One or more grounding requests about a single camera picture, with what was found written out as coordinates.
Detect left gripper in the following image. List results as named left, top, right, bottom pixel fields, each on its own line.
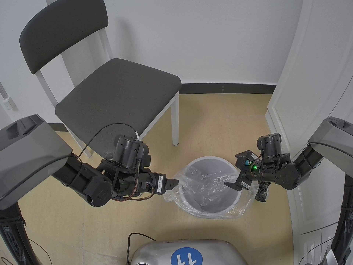
left=139, top=172, right=168, bottom=196

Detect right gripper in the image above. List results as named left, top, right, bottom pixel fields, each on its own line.
left=224, top=167, right=262, bottom=192

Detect clear plastic bag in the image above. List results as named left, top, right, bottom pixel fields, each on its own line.
left=163, top=163, right=260, bottom=220

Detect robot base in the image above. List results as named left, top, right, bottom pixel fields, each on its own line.
left=132, top=240, right=247, bottom=265

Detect white trash bin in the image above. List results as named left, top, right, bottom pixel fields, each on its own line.
left=176, top=156, right=243, bottom=217

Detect crumpled black plastic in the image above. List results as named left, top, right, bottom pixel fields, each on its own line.
left=255, top=182, right=271, bottom=204

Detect dark grey white chair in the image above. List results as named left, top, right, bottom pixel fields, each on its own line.
left=19, top=0, right=182, bottom=158

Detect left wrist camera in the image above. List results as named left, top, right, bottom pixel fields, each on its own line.
left=139, top=144, right=152, bottom=169

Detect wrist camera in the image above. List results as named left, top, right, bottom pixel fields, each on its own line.
left=235, top=150, right=259, bottom=171
left=139, top=144, right=152, bottom=169

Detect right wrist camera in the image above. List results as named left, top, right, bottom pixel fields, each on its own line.
left=235, top=150, right=259, bottom=171

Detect black cable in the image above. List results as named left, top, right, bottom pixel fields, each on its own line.
left=78, top=123, right=142, bottom=159
left=126, top=232, right=158, bottom=264

